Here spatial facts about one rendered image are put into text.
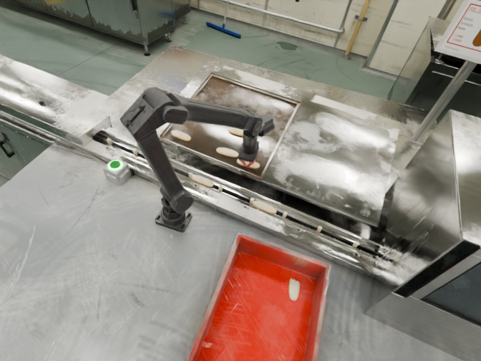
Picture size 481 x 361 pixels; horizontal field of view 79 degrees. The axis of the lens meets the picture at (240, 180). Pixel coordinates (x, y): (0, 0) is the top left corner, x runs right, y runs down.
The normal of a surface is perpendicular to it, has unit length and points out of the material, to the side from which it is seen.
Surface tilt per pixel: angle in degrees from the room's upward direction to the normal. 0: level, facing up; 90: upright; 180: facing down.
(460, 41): 90
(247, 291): 0
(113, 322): 0
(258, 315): 0
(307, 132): 10
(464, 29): 90
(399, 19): 90
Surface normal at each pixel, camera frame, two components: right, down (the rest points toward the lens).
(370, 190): 0.03, -0.53
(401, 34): -0.41, 0.66
